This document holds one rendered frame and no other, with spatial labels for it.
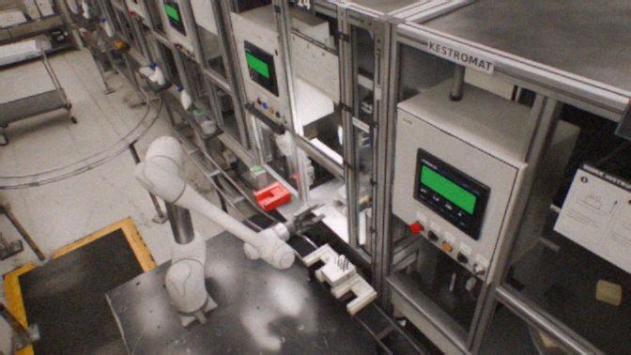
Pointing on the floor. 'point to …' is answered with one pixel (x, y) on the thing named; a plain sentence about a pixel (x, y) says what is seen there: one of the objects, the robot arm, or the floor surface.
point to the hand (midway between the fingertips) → (319, 210)
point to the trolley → (42, 103)
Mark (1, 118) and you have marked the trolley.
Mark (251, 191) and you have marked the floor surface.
